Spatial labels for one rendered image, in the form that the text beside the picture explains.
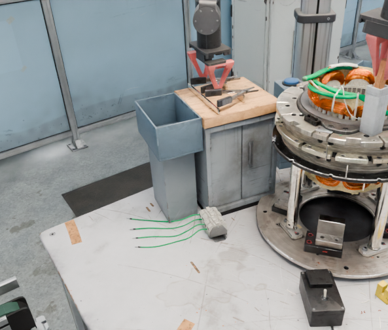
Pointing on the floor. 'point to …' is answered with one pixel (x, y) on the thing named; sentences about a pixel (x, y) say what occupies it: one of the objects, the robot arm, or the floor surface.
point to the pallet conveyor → (6, 310)
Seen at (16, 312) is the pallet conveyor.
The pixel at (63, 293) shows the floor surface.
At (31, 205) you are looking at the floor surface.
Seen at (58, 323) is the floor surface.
